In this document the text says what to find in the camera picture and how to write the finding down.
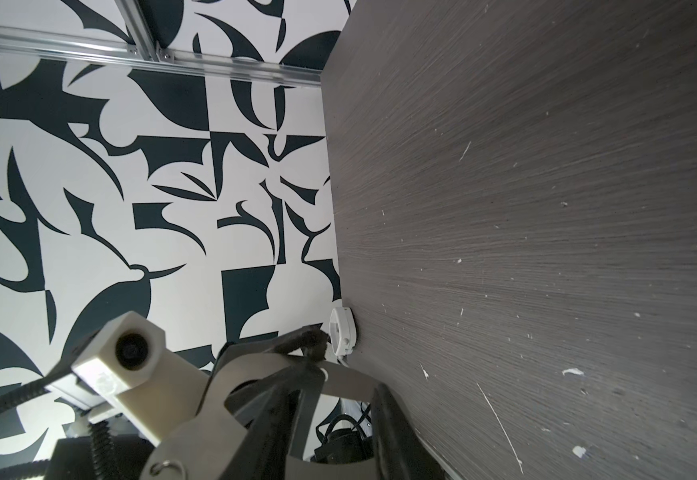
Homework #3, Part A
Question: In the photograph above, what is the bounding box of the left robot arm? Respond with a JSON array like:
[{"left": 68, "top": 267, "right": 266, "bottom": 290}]
[{"left": 0, "top": 323, "right": 96, "bottom": 468}]

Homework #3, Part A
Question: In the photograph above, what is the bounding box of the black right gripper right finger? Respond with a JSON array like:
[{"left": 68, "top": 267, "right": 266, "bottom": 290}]
[{"left": 371, "top": 383, "right": 445, "bottom": 480}]

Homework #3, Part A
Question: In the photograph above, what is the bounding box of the perforated metal crescent plate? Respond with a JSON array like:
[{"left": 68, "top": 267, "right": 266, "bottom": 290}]
[{"left": 139, "top": 351, "right": 410, "bottom": 480}]

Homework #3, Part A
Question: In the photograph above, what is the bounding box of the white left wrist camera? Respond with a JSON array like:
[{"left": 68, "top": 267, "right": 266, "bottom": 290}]
[{"left": 48, "top": 312, "right": 210, "bottom": 445}]

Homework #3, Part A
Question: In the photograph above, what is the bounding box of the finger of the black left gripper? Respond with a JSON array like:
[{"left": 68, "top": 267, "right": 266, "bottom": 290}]
[
  {"left": 224, "top": 363, "right": 310, "bottom": 414},
  {"left": 240, "top": 326, "right": 330, "bottom": 360}
]

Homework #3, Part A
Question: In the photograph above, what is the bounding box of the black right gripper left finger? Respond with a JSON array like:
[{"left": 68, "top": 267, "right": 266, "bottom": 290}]
[{"left": 220, "top": 365, "right": 324, "bottom": 479}]

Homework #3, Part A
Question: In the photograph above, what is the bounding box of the white round alarm clock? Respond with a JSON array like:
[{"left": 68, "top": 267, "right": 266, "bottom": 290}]
[{"left": 328, "top": 307, "right": 359, "bottom": 359}]

